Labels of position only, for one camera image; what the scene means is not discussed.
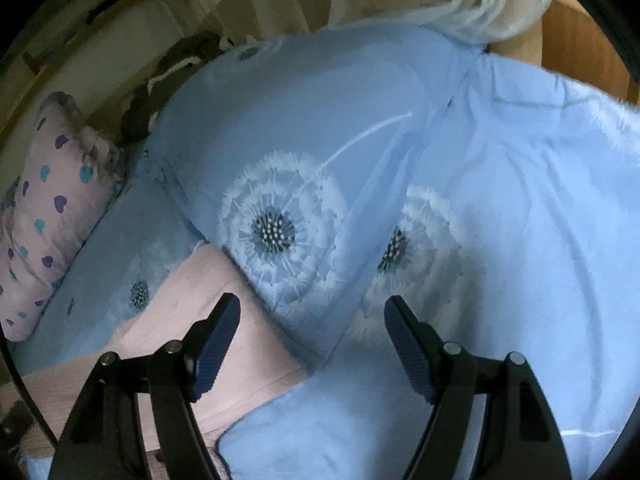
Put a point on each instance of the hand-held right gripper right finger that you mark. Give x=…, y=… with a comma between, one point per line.
x=407, y=347

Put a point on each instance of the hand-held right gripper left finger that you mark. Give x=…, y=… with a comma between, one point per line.
x=219, y=342

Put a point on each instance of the pink knit sweater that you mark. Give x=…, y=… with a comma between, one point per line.
x=165, y=360

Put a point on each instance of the blue dandelion print duvet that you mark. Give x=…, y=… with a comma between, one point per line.
x=400, y=170

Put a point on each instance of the pink heart print pillow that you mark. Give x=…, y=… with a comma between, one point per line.
x=50, y=215

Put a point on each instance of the wooden headboard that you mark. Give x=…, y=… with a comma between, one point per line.
x=85, y=45

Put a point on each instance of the wooden bedside cabinet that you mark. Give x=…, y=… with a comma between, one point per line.
x=580, y=45

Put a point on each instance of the sheer mosquito net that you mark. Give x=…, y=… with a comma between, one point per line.
x=480, y=0

